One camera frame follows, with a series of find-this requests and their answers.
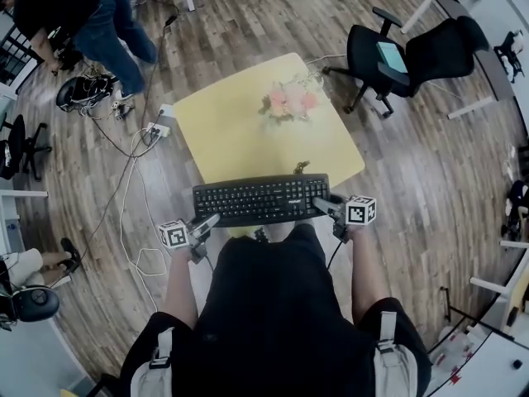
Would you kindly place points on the black floor stand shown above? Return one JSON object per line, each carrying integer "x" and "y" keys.
{"x": 446, "y": 304}

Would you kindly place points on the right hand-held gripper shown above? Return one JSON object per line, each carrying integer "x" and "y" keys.
{"x": 359, "y": 211}

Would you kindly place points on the person's black shirt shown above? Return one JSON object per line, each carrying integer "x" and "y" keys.
{"x": 273, "y": 304}

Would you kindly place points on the person's black white shoe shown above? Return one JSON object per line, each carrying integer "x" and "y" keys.
{"x": 260, "y": 235}

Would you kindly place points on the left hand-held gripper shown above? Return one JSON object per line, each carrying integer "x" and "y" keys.
{"x": 175, "y": 234}

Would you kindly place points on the black metal rack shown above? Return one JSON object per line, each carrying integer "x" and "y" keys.
{"x": 12, "y": 56}

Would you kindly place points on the small black knob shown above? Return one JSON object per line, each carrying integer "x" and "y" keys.
{"x": 517, "y": 364}

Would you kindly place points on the white vase with pink flowers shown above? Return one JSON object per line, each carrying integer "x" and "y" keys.
{"x": 289, "y": 99}

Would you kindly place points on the person's right forearm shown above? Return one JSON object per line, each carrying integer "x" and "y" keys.
{"x": 368, "y": 271}

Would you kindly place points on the black keyboard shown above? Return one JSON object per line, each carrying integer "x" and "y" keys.
{"x": 256, "y": 199}

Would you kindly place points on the white power strip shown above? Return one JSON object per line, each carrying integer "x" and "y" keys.
{"x": 159, "y": 130}

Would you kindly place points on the yellow table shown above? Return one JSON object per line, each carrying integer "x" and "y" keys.
{"x": 231, "y": 139}

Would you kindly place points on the teal book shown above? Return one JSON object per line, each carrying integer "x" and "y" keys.
{"x": 392, "y": 55}

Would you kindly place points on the person's left forearm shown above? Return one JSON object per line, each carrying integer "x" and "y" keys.
{"x": 179, "y": 288}

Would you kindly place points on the dark desk with white legs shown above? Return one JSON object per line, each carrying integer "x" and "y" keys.
{"x": 492, "y": 64}

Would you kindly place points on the yellow wooden chair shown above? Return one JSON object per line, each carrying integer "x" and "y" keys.
{"x": 68, "y": 392}

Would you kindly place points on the black office chair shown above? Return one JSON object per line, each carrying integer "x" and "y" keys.
{"x": 368, "y": 56}

